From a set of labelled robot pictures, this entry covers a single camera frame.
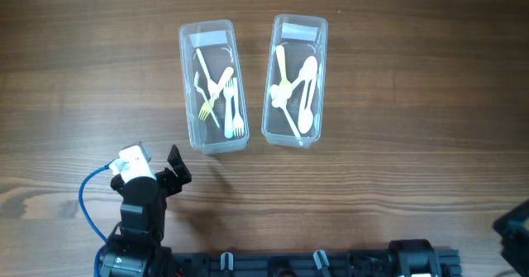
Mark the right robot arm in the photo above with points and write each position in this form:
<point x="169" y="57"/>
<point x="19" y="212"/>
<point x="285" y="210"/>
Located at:
<point x="412" y="258"/>

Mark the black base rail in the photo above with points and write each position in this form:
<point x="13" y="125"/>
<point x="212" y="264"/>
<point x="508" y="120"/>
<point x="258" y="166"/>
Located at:
<point x="350" y="263"/>

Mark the white fork diagonal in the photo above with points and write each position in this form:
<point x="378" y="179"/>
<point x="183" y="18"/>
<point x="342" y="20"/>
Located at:
<point x="237" y="120"/>

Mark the white spoon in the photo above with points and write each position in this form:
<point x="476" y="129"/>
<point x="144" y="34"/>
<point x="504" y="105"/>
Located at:
<point x="297" y="81"/>
<point x="305" y="116"/>
<point x="289" y="120"/>

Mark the clear plastic container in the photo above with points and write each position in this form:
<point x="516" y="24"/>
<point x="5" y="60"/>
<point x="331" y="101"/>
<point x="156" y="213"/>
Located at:
<point x="217" y="41"/>
<point x="301" y="36"/>

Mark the cream plastic fork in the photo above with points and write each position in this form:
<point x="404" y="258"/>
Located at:
<point x="228" y="72"/>

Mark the yellow plastic spoon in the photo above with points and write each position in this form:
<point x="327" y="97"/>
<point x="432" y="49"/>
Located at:
<point x="283" y="74"/>

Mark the right clear plastic container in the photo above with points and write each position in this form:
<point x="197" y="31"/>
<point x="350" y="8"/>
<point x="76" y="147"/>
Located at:
<point x="301" y="36"/>

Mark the white spoon vertical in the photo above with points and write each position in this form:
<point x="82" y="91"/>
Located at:
<point x="310" y="67"/>

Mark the bent white plastic fork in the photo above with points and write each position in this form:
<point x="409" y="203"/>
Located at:
<point x="204" y="99"/>

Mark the small white fork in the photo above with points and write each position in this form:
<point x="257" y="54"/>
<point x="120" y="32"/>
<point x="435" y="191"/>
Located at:
<point x="228" y="95"/>

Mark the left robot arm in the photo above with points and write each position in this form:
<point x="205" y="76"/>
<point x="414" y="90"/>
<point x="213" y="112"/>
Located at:
<point x="134" y="246"/>

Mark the left clear plastic container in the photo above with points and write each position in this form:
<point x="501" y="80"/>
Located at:
<point x="217" y="41"/>

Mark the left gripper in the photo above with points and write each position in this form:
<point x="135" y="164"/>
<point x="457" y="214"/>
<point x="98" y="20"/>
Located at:
<point x="166" y="178"/>

